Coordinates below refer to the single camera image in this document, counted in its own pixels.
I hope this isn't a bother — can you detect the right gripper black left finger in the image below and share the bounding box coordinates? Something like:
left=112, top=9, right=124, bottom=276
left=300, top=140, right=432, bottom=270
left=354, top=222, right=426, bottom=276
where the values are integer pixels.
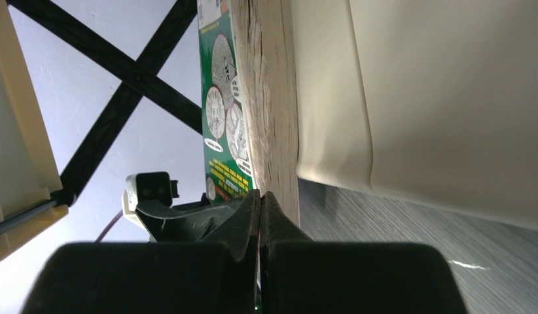
left=22, top=190, right=260, bottom=313

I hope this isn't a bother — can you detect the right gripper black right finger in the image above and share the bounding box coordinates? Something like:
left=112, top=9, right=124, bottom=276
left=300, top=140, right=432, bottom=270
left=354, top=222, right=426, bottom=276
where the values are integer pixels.
left=260, top=193, right=467, bottom=313

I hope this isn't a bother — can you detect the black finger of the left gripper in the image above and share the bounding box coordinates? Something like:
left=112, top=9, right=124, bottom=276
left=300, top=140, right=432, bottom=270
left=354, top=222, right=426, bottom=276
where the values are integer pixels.
left=135, top=199, right=242, bottom=242

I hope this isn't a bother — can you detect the dark green spine book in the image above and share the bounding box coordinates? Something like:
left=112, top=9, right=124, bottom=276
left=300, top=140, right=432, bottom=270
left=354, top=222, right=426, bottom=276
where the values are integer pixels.
left=197, top=1, right=300, bottom=222

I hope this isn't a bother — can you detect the cream three-tier shelf rack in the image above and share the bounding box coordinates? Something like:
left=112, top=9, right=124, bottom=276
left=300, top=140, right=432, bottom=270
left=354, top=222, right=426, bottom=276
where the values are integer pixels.
left=0, top=1, right=538, bottom=261

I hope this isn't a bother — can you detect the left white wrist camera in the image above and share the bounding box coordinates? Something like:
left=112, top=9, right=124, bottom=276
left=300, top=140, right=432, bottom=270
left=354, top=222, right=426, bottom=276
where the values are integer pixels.
left=122, top=171, right=179, bottom=243

